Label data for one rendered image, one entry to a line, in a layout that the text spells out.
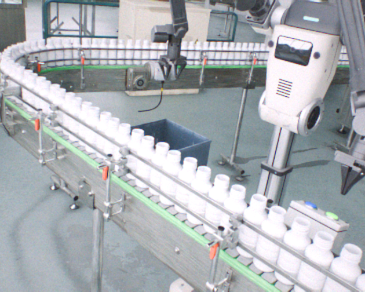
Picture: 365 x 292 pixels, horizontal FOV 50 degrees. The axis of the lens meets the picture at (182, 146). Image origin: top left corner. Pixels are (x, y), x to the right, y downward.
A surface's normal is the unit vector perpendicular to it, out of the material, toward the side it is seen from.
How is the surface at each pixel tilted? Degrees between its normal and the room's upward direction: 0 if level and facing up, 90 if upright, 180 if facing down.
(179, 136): 90
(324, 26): 90
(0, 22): 90
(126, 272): 0
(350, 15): 97
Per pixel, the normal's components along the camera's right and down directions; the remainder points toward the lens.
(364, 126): -0.55, -0.08
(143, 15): 0.44, 0.42
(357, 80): -0.45, 0.43
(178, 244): -0.71, 0.22
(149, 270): 0.11, -0.90
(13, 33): 0.70, 0.37
